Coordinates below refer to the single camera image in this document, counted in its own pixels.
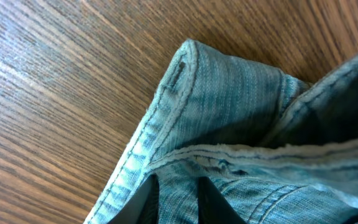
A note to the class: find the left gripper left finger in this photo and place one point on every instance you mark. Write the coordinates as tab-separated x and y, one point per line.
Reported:
142	208

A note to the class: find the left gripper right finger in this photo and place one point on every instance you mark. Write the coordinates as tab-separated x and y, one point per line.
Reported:
213	208

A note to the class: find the light blue denim shorts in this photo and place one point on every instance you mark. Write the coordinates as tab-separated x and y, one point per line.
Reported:
278	149

